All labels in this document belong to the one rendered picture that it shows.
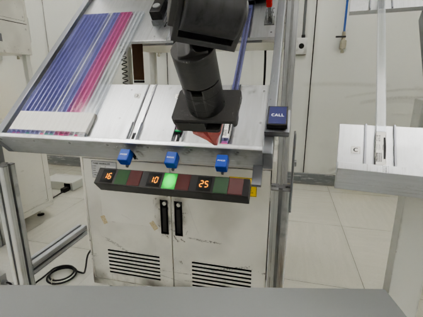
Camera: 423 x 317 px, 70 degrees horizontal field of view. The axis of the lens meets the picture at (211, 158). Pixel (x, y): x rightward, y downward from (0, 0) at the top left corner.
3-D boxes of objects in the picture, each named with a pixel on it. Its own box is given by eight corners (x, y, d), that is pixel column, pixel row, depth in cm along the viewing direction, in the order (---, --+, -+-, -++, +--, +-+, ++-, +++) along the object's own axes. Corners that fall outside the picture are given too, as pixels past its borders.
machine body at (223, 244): (266, 328, 108) (276, 161, 92) (94, 295, 124) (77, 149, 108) (274, 238, 169) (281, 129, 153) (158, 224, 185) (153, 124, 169)
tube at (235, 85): (227, 148, 63) (226, 145, 62) (221, 148, 64) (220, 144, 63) (253, 8, 89) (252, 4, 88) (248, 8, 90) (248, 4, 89)
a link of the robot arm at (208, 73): (169, 59, 36) (215, 49, 35) (167, 26, 40) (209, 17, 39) (182, 100, 41) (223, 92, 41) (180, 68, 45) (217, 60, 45)
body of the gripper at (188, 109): (182, 97, 51) (170, 61, 45) (242, 98, 49) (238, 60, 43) (173, 127, 48) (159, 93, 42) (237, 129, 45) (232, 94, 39)
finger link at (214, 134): (194, 126, 58) (183, 90, 50) (231, 128, 56) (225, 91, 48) (187, 156, 54) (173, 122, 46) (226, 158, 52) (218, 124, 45)
